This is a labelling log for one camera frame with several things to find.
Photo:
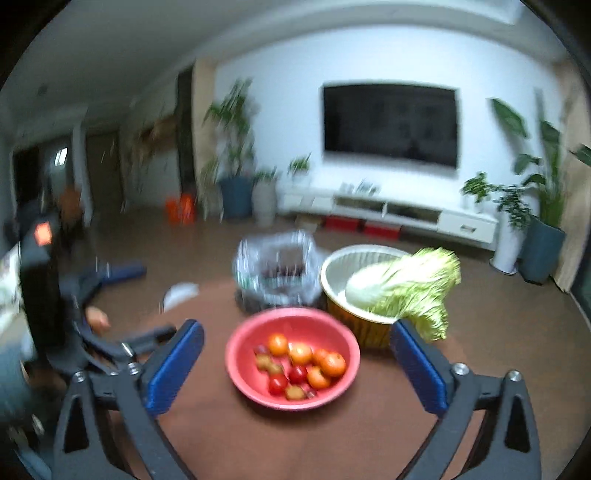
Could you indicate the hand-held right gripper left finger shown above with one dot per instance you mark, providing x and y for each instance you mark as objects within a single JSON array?
[{"x": 175, "y": 364}]

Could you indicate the person's left hand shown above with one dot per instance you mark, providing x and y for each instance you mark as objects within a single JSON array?
[{"x": 96, "y": 318}]

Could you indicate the purple plum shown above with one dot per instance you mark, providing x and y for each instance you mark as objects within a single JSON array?
[
  {"x": 261, "y": 349},
  {"x": 310, "y": 393}
]

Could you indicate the medium orange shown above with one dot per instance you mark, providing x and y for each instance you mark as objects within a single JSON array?
[{"x": 318, "y": 378}]

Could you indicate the napa cabbage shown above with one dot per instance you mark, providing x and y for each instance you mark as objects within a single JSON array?
[{"x": 406, "y": 286}]

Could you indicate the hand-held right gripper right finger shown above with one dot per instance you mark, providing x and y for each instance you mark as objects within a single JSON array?
[{"x": 418, "y": 364}]

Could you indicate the red storage box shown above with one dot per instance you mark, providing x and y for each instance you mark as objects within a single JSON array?
[{"x": 382, "y": 230}]

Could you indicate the person's grey trousers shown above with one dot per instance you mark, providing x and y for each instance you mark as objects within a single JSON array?
[{"x": 11, "y": 383}]

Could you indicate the orange persimmon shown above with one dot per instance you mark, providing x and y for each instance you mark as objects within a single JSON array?
[{"x": 300, "y": 354}]

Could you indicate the small plant on cabinet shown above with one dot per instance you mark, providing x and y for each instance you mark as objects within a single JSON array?
[{"x": 300, "y": 167}]

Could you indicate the white crumpled paper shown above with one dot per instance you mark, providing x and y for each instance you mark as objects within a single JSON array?
[{"x": 179, "y": 293}]

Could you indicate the golden foil basin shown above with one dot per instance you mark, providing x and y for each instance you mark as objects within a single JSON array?
[{"x": 337, "y": 277}]

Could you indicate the small plant in white pot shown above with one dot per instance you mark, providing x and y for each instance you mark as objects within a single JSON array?
[{"x": 508, "y": 249}]

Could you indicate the large orange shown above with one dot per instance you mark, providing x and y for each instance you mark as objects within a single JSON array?
[{"x": 333, "y": 364}]

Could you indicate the white television cabinet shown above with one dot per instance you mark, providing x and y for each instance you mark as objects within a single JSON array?
[{"x": 415, "y": 213}]

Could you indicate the broad-leaf plant in blue pot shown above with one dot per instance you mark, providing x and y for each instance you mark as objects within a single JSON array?
[{"x": 545, "y": 249}]

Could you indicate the tall plant in blue pot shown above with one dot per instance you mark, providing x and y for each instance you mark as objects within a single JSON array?
[{"x": 236, "y": 196}]

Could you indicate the white shelf cabinet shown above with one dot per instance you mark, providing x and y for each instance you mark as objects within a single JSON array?
[{"x": 152, "y": 184}]

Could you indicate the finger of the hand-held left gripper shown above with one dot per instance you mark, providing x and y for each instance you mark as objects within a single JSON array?
[
  {"x": 122, "y": 272},
  {"x": 152, "y": 334}
]

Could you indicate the brown kiwi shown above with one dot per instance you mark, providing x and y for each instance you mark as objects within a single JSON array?
[
  {"x": 265, "y": 362},
  {"x": 294, "y": 393}
]

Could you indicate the small orange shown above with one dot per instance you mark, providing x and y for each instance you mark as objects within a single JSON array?
[
  {"x": 320, "y": 356},
  {"x": 278, "y": 344}
]

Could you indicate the clear plastic bag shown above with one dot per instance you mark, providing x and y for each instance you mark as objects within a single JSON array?
[{"x": 249, "y": 277}]

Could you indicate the plant on white stand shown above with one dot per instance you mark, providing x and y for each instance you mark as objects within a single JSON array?
[{"x": 207, "y": 180}]

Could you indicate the wall television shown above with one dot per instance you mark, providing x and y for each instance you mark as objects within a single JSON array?
[{"x": 392, "y": 122}]

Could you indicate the orange cardboard box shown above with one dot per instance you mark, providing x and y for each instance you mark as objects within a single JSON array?
[{"x": 181, "y": 208}]

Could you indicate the red plastic basin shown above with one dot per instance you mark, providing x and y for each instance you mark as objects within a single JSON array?
[{"x": 247, "y": 369}]

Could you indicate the plant in grey pot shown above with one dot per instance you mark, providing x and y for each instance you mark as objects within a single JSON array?
[{"x": 264, "y": 203}]

